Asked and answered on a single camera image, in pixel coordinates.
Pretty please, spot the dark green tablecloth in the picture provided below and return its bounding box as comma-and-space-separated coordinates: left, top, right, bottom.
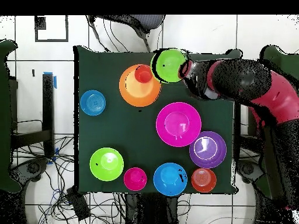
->
73, 45, 241, 195

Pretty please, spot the green cloth on side table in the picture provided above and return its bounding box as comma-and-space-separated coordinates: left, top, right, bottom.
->
0, 39, 23, 193
254, 45, 299, 199

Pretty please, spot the large green bowl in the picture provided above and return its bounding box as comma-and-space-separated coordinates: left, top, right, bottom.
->
89, 147, 124, 182

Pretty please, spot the small green bowl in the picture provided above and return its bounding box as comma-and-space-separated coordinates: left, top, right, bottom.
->
150, 48, 189, 84

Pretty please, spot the blue bowl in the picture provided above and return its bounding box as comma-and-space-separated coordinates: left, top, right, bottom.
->
152, 162, 188, 197

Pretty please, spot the large orange bowl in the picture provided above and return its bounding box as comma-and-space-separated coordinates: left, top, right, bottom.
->
119, 64, 162, 107

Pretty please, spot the orange cup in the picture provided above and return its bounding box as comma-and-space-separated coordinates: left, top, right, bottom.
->
191, 167, 217, 194
134, 64, 154, 84

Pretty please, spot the tangle of cables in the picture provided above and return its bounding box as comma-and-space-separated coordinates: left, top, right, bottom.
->
11, 136, 127, 224

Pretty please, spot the grey office chair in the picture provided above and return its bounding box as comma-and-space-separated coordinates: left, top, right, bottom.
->
87, 15, 166, 52

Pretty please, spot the purple bowl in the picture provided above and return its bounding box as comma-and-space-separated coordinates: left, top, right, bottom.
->
189, 131, 227, 169

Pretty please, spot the small crimson bowl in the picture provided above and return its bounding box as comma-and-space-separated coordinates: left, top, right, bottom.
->
123, 167, 148, 192

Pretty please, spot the blue cup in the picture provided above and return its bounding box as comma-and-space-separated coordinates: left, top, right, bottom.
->
79, 89, 106, 117

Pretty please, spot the black power strip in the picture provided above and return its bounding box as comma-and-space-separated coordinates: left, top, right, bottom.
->
66, 186, 91, 221

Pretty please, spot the black metal frame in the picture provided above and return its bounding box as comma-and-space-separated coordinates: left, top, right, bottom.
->
10, 73, 55, 159
233, 102, 266, 159

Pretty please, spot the large pink bowl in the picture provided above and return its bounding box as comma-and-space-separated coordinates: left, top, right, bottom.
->
155, 101, 202, 148

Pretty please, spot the black chair base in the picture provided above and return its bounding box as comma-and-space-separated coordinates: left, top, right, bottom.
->
10, 157, 50, 183
235, 159, 265, 185

